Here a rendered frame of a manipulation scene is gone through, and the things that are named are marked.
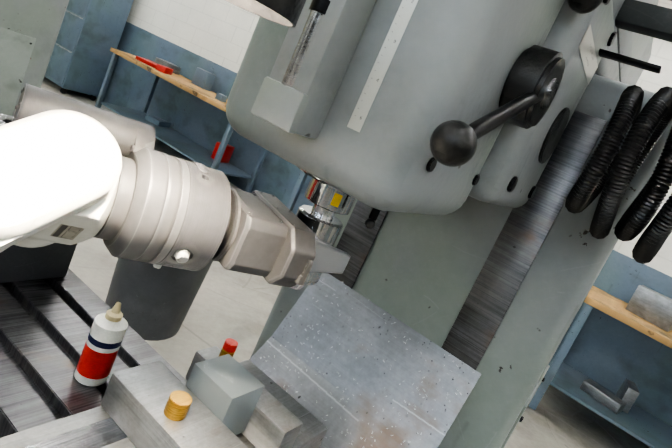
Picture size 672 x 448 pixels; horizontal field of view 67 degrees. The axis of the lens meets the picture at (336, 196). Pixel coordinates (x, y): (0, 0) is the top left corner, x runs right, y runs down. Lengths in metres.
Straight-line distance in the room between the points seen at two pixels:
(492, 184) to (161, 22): 7.17
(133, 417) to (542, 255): 0.57
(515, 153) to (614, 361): 4.23
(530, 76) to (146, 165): 0.31
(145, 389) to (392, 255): 0.46
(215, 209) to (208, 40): 6.47
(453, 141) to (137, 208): 0.22
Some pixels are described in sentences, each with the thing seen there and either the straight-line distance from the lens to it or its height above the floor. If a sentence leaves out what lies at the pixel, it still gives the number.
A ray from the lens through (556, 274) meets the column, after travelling 0.80.
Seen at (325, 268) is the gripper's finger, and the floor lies 1.23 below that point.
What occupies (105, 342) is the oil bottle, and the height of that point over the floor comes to 1.00.
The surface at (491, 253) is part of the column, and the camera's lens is 0.81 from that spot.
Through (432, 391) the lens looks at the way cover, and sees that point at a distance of 0.84.
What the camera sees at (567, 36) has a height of 1.52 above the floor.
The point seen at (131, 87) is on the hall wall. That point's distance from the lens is 7.73.
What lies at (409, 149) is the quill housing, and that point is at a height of 1.36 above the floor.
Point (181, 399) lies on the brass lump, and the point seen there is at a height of 1.06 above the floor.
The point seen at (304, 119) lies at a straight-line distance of 0.37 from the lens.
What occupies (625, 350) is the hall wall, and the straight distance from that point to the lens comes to 4.70.
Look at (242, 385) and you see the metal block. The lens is 0.57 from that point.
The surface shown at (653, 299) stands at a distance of 4.12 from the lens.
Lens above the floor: 1.37
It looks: 10 degrees down
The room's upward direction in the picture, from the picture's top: 24 degrees clockwise
